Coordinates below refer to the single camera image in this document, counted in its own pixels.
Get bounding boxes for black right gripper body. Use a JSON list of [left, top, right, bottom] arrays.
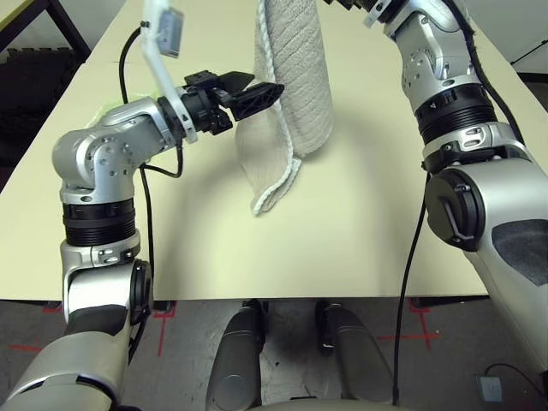
[[327, 0, 378, 16]]

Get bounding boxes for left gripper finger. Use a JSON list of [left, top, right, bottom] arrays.
[[217, 70, 257, 96], [229, 82, 286, 122]]

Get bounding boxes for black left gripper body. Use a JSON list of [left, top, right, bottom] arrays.
[[179, 70, 235, 138]]

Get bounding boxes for beige towel white trim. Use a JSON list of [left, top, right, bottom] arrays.
[[234, 0, 336, 217]]

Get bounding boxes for green folded towel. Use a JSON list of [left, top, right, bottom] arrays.
[[92, 79, 160, 128]]

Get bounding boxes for black foam floor mat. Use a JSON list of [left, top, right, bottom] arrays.
[[0, 46, 80, 189]]

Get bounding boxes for grey robot right leg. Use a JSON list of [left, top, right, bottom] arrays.
[[315, 299, 397, 406]]

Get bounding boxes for beige robot torso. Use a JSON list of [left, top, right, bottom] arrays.
[[256, 397, 395, 411]]

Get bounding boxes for grey power adapter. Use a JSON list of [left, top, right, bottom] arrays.
[[474, 375, 504, 403]]

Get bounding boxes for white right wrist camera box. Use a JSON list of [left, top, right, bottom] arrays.
[[362, 0, 393, 27]]

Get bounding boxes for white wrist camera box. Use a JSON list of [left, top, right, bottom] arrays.
[[362, 0, 393, 27], [140, 0, 200, 145]]

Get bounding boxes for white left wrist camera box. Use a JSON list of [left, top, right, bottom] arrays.
[[140, 0, 200, 145]]

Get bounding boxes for black left camera cable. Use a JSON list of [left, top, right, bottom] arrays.
[[119, 21, 185, 369]]

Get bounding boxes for black metal frame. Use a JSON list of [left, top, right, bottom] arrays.
[[0, 0, 93, 65]]

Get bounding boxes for thin black adapter cable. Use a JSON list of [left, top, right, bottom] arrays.
[[485, 362, 548, 389]]

